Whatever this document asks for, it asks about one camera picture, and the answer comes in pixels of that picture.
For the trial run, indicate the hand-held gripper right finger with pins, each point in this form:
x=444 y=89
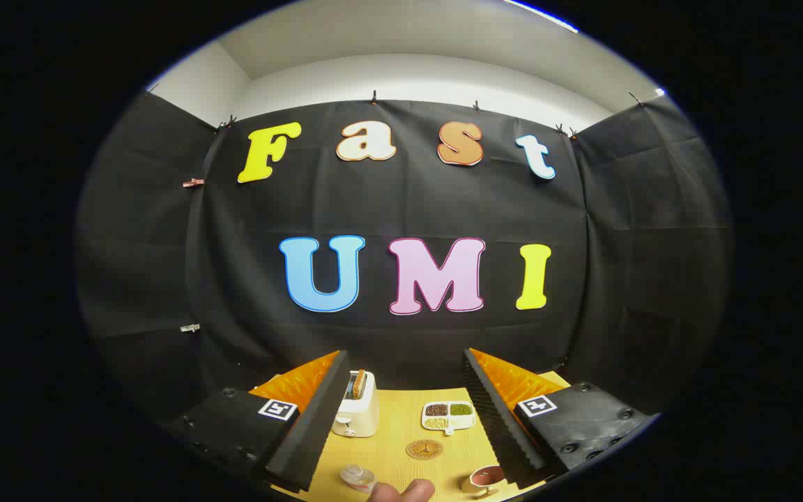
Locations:
x=495 y=418

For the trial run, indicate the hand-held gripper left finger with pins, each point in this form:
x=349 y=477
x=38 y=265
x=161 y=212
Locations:
x=318 y=425

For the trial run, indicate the clear juice bottle pink label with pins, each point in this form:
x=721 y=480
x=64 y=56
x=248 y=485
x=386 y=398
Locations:
x=357 y=477

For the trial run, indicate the round wooden coaster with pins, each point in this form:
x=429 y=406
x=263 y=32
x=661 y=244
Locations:
x=424 y=449

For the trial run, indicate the white toaster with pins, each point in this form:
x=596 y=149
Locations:
x=360 y=417

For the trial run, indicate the white divided bean dish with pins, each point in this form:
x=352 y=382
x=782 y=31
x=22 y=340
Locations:
x=448 y=415

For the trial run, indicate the toast slice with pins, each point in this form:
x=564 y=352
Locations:
x=358 y=383

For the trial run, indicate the wooden table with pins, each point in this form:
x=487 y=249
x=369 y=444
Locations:
x=401 y=425

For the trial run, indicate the white clip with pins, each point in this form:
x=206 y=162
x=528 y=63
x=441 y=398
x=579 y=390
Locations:
x=189 y=328

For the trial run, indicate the black backdrop cloth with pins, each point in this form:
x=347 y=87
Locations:
x=401 y=202

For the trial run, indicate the copper clip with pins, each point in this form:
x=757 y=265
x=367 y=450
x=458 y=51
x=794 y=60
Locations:
x=192 y=183

